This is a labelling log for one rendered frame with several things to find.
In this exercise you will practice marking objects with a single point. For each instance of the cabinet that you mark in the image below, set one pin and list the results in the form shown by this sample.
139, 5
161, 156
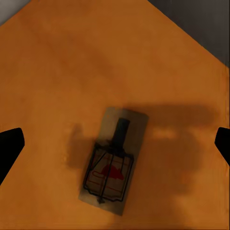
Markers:
62, 62

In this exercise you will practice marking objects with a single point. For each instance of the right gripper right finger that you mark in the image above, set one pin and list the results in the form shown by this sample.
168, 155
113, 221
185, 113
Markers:
222, 142

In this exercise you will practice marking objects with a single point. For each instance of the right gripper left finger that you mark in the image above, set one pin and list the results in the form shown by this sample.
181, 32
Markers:
11, 144

